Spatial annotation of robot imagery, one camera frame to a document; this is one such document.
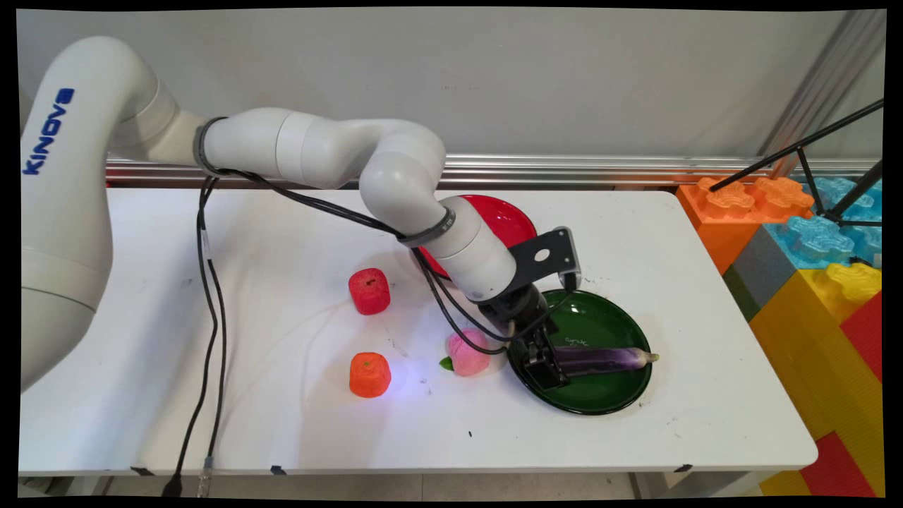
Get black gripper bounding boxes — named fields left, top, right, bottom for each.
left=477, top=285, right=571, bottom=392

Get grey table leg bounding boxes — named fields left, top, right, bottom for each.
left=631, top=471, right=766, bottom=499

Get orange foam block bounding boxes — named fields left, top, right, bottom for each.
left=676, top=176, right=816, bottom=276

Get colourful giant building blocks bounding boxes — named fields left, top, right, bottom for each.
left=749, top=262, right=884, bottom=496

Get blue foam block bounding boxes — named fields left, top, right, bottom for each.
left=765, top=176, right=884, bottom=270

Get red toy apple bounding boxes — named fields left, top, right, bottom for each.
left=349, top=267, right=392, bottom=315

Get black tripod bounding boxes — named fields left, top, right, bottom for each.
left=709, top=99, right=884, bottom=228

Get black cable with silver plug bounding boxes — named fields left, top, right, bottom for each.
left=198, top=166, right=565, bottom=499

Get purple toy eggplant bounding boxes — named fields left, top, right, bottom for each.
left=554, top=346, right=660, bottom=377

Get grey foam block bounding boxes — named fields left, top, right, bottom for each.
left=723, top=226, right=798, bottom=322

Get green plate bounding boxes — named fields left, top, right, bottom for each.
left=505, top=289, right=653, bottom=416

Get black velcro strap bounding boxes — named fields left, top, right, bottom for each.
left=397, top=207, right=456, bottom=248
left=193, top=116, right=228, bottom=175

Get red foam block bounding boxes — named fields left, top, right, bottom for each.
left=801, top=432, right=875, bottom=498
left=840, top=293, right=884, bottom=383

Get orange toy mandarin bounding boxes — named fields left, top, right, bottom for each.
left=350, top=351, right=393, bottom=399

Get grey wrist camera, black bracket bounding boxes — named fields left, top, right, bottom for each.
left=507, top=226, right=583, bottom=294

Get aluminium wall rail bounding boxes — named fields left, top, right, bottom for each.
left=106, top=154, right=883, bottom=190

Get red plate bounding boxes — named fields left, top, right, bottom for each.
left=416, top=195, right=539, bottom=281

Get pink toy peach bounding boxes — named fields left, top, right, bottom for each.
left=440, top=329, right=492, bottom=377

